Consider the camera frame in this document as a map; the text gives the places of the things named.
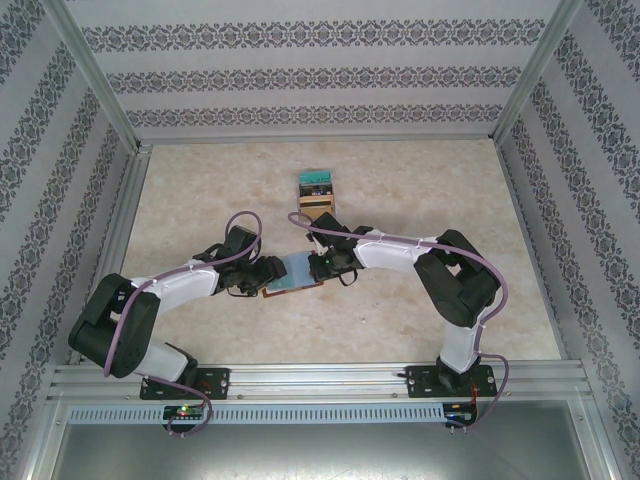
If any wooden card box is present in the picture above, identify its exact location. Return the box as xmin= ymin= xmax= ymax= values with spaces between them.
xmin=297 ymin=169 xmax=337 ymax=218

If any aluminium frame cross beam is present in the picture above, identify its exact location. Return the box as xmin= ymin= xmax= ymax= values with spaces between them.
xmin=134 ymin=135 xmax=499 ymax=147

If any aluminium side rail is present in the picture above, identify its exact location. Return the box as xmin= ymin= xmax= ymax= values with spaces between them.
xmin=69 ymin=144 xmax=154 ymax=366
xmin=497 ymin=142 xmax=587 ymax=362

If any aluminium frame post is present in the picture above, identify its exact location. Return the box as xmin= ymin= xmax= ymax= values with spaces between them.
xmin=47 ymin=0 xmax=144 ymax=151
xmin=491 ymin=0 xmax=587 ymax=146

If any brown leather card holder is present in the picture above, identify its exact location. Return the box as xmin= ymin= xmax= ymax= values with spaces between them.
xmin=261 ymin=251 xmax=327 ymax=302

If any slotted grey cable duct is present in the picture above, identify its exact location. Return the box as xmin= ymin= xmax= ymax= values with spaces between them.
xmin=67 ymin=403 xmax=446 ymax=425

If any aluminium mounting rail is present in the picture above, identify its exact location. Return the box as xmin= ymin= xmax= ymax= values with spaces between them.
xmin=49 ymin=363 xmax=591 ymax=401

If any grey metal shelf panel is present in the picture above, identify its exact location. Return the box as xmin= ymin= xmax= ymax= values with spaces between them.
xmin=29 ymin=422 xmax=616 ymax=480

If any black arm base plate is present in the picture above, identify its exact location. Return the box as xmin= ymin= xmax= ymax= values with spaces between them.
xmin=139 ymin=367 xmax=231 ymax=401
xmin=405 ymin=364 xmax=501 ymax=400

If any small controller circuit board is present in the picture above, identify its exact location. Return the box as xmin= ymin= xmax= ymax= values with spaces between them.
xmin=446 ymin=402 xmax=480 ymax=425
xmin=163 ymin=404 xmax=206 ymax=422

